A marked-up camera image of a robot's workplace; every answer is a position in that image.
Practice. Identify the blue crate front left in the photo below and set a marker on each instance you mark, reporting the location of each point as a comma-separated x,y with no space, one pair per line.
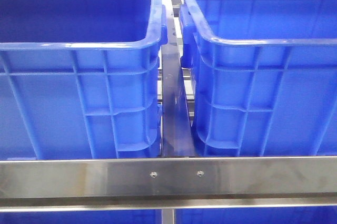
79,78

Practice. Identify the steel shelf front rail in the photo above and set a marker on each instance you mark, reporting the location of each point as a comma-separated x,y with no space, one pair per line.
163,183

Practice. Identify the blue crate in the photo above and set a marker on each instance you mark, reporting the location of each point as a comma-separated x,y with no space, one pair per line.
114,216
264,76
79,78
258,215

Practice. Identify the blue crate lower left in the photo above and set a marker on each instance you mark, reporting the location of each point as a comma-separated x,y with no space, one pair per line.
114,216

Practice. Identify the blue crate front right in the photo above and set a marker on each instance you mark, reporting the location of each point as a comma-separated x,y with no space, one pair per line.
264,76

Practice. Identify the blue crate lower right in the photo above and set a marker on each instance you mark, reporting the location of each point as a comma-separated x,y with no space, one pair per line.
258,215

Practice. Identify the steel shelf centre divider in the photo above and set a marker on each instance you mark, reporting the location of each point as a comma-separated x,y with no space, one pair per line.
177,137

